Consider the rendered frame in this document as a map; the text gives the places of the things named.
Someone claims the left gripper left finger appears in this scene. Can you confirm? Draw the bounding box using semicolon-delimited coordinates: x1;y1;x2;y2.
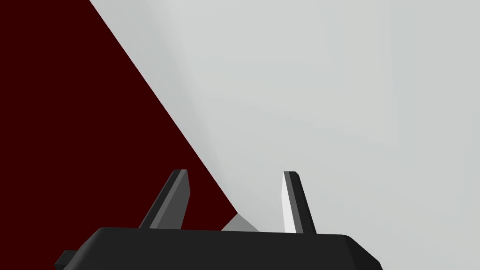
138;169;191;230

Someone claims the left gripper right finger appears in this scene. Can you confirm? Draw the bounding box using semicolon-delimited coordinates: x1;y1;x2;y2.
281;171;318;234

